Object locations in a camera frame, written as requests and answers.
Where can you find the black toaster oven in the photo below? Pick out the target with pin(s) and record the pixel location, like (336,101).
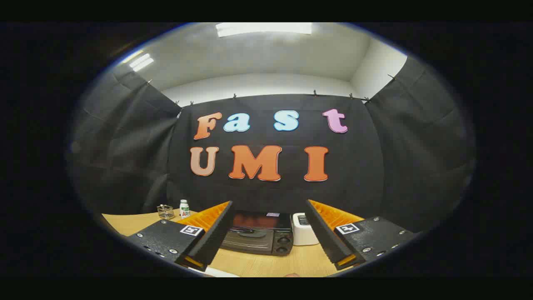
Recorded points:
(258,239)

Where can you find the large ceiling light panel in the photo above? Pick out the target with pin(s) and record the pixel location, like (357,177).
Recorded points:
(262,28)

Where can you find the small ceiling light panel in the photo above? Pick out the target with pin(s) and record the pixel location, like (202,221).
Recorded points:
(139,61)

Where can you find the clear glass holder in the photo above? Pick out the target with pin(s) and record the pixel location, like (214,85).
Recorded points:
(165,212)

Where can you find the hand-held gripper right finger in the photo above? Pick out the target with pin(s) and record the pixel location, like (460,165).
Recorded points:
(325,233)

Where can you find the white bottle green label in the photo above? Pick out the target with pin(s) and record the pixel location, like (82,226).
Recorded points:
(184,208)

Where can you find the white bread toaster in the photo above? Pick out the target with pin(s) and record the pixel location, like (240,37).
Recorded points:
(303,233)

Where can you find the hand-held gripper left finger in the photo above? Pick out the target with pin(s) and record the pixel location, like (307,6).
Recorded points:
(216,233)

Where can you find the black backdrop cloth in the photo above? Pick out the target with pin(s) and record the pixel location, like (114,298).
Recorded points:
(266,196)

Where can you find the white paper sheet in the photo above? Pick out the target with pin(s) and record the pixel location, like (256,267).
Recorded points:
(216,273)

